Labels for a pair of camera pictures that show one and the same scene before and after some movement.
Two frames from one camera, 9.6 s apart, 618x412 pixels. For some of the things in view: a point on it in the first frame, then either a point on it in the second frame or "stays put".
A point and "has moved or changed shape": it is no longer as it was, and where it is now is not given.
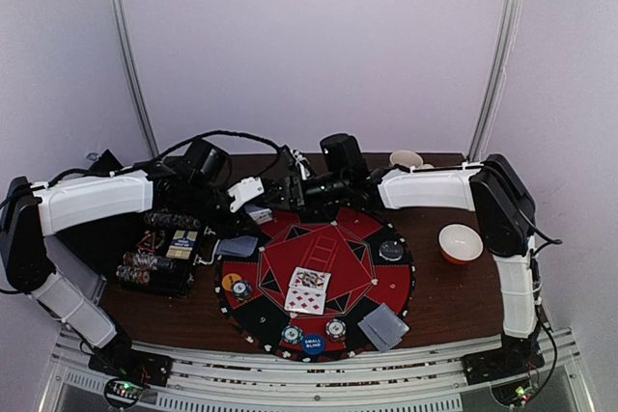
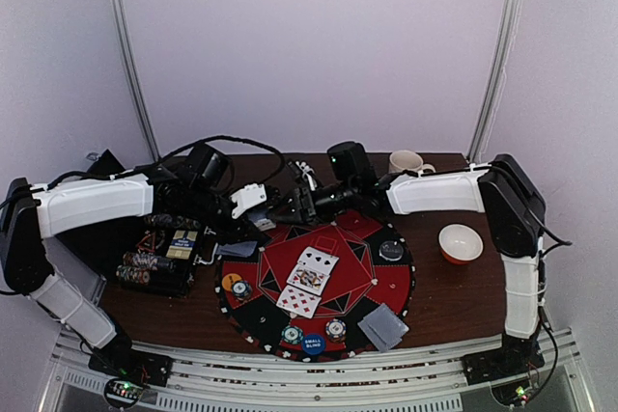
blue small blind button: x=313 y=343 stays put
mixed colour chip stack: x=241 y=290 stays put
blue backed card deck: x=260 y=215 has moved or changed shape
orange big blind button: x=229 y=279 stays put
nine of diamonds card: x=307 y=295 has moved or changed shape
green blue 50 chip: x=292 y=334 stays put
